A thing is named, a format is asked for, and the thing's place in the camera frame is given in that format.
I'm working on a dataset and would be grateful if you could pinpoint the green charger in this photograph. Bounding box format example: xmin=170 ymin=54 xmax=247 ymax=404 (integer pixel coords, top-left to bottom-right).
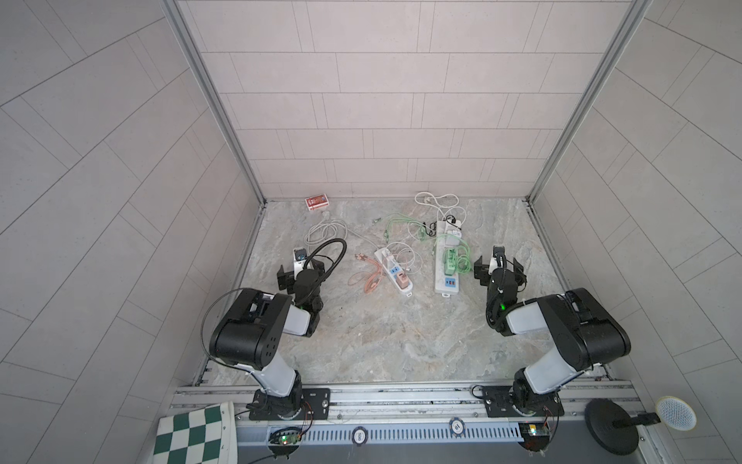
xmin=444 ymin=262 xmax=458 ymax=276
xmin=446 ymin=249 xmax=459 ymax=265

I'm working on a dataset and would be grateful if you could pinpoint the green charger front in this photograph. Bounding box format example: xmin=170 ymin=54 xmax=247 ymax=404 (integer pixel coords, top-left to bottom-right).
xmin=446 ymin=249 xmax=459 ymax=265

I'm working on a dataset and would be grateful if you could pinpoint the colourful white power strip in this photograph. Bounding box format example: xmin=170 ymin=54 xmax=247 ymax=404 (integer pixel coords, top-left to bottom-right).
xmin=434 ymin=220 xmax=462 ymax=298

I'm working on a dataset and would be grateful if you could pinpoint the white charger with black cable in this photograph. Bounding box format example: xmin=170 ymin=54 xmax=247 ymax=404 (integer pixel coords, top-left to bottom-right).
xmin=422 ymin=215 xmax=462 ymax=237

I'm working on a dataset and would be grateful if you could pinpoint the pink charger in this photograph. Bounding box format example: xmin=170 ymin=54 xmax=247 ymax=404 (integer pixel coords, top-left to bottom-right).
xmin=395 ymin=274 xmax=410 ymax=289

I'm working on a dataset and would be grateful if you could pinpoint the blue white power strip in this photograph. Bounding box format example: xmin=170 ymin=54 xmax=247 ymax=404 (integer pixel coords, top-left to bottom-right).
xmin=374 ymin=247 xmax=414 ymax=297

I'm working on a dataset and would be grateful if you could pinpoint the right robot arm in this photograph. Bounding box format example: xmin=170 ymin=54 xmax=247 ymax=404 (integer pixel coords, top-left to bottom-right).
xmin=471 ymin=247 xmax=631 ymax=418

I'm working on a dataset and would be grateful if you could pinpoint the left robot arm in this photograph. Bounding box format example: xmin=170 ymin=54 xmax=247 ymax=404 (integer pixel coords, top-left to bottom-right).
xmin=204 ymin=238 xmax=347 ymax=421

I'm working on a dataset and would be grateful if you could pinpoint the red small box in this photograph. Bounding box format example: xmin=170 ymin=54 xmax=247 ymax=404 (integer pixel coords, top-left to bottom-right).
xmin=305 ymin=194 xmax=330 ymax=211

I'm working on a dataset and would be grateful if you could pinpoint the green white checkerboard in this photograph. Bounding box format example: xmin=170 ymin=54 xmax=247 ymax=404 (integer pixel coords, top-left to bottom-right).
xmin=152 ymin=401 xmax=238 ymax=464

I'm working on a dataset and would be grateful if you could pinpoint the green cable bundle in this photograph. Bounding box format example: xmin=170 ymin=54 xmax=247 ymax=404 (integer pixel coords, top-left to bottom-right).
xmin=370 ymin=213 xmax=473 ymax=276

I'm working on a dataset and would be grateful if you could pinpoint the grey coiled cable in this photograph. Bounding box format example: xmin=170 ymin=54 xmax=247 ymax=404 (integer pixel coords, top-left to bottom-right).
xmin=305 ymin=217 xmax=378 ymax=251

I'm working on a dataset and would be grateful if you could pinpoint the pink cable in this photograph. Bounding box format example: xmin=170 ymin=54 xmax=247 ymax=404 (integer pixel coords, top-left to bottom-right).
xmin=347 ymin=252 xmax=386 ymax=296

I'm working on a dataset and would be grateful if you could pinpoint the white power strip cord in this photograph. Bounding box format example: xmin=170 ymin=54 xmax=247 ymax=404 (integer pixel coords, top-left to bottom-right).
xmin=414 ymin=190 xmax=469 ymax=227

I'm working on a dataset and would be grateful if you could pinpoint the aluminium rail base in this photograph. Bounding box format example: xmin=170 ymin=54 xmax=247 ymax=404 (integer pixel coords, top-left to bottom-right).
xmin=168 ymin=378 xmax=645 ymax=447

